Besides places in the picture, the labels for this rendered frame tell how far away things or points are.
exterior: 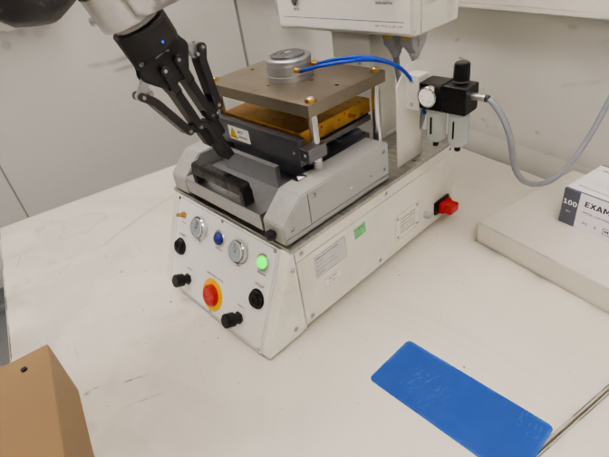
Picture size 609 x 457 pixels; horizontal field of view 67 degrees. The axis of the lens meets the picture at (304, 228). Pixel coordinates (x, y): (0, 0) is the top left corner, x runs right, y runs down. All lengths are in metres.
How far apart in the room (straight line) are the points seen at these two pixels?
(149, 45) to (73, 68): 1.60
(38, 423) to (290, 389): 0.33
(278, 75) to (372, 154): 0.20
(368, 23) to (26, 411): 0.77
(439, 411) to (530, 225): 0.43
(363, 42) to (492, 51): 0.43
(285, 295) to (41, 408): 0.36
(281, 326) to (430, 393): 0.24
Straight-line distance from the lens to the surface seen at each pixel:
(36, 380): 0.75
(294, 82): 0.80
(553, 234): 0.96
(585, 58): 1.13
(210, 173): 0.78
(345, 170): 0.74
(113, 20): 0.64
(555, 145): 1.21
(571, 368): 0.79
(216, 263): 0.84
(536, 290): 0.90
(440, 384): 0.74
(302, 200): 0.68
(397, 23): 0.83
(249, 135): 0.81
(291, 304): 0.74
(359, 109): 0.83
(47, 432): 0.67
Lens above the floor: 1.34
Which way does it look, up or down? 34 degrees down
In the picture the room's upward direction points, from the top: 9 degrees counter-clockwise
